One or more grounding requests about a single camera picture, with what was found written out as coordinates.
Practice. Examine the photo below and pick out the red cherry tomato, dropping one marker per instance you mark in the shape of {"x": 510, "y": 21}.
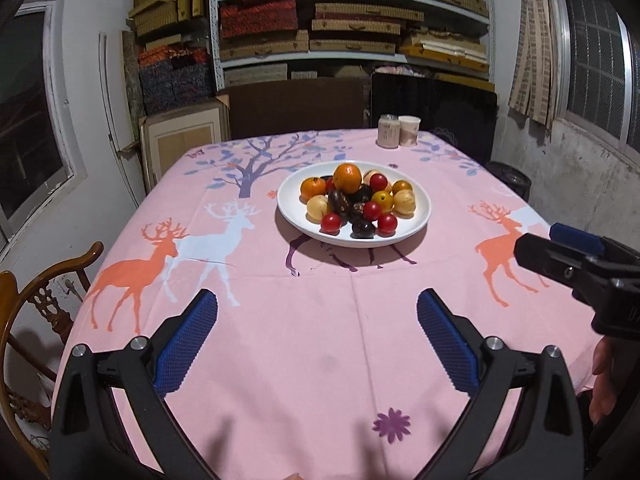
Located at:
{"x": 371, "y": 210}
{"x": 330, "y": 186}
{"x": 331, "y": 221}
{"x": 387, "y": 222}
{"x": 378, "y": 180}

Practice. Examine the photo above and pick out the white oval dish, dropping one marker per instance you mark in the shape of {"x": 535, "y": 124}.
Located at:
{"x": 292, "y": 210}

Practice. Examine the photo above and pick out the large pale yellow passion fruit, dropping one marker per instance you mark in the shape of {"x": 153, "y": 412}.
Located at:
{"x": 318, "y": 207}

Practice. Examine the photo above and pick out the brown board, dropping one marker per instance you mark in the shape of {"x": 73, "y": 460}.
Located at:
{"x": 300, "y": 110}

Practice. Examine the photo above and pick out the beige drink can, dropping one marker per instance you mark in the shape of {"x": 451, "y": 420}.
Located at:
{"x": 388, "y": 131}

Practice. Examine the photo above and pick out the white framed wooden panel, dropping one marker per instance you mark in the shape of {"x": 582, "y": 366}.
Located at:
{"x": 185, "y": 140}

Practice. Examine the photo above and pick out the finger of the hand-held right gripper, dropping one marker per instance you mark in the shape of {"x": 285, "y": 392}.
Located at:
{"x": 545, "y": 257}
{"x": 575, "y": 237}

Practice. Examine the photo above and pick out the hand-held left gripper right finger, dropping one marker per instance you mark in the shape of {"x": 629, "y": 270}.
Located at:
{"x": 445, "y": 340}

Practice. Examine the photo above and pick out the white framed window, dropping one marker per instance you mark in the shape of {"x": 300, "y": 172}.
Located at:
{"x": 30, "y": 110}

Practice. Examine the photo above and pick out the white leaning panel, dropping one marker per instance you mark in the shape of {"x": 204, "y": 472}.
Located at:
{"x": 115, "y": 110}

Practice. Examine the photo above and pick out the beige paper cup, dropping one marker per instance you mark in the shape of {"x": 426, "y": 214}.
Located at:
{"x": 409, "y": 131}

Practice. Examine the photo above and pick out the person's right hand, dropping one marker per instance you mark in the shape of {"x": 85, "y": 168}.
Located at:
{"x": 602, "y": 380}

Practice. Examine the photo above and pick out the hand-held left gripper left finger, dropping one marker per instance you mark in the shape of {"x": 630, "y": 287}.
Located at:
{"x": 187, "y": 340}

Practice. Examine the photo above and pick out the yellow cherry tomato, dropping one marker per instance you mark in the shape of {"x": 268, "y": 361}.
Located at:
{"x": 382, "y": 199}

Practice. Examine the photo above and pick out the black board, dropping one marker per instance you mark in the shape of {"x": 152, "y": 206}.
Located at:
{"x": 450, "y": 105}

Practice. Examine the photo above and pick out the white metal shelf rack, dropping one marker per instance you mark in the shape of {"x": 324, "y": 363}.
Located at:
{"x": 216, "y": 35}

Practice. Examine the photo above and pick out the small dark plum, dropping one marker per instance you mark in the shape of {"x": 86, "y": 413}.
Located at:
{"x": 363, "y": 230}

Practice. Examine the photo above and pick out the pink deer print tablecloth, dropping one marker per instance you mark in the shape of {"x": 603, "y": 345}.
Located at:
{"x": 325, "y": 335}

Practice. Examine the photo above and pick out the orange cherry tomato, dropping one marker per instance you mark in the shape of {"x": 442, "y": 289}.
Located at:
{"x": 401, "y": 187}

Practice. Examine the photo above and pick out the window with metal mesh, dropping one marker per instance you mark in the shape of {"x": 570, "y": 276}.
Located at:
{"x": 595, "y": 60}

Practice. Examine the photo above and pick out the hanging striped cloth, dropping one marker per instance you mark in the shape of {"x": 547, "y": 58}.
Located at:
{"x": 535, "y": 60}

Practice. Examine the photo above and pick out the carved wooden chair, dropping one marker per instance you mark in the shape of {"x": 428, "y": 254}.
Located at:
{"x": 10, "y": 295}

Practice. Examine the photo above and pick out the stack of patterned boxes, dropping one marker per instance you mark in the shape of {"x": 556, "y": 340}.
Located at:
{"x": 175, "y": 80}

